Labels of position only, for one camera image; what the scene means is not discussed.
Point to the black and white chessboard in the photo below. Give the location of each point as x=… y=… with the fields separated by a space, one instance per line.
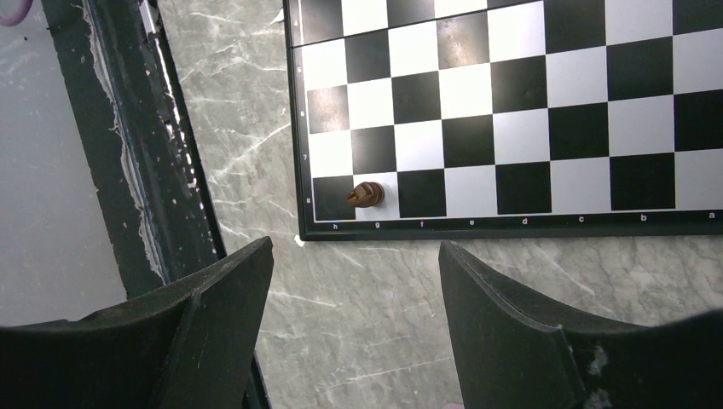
x=506 y=119

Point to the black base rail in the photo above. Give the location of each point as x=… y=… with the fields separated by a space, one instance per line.
x=127 y=100

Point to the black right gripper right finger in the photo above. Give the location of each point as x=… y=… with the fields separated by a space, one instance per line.
x=515 y=347

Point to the dark brown chess piece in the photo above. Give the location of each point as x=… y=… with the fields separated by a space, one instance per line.
x=365 y=195

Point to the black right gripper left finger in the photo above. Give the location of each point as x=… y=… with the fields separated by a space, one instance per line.
x=188 y=344

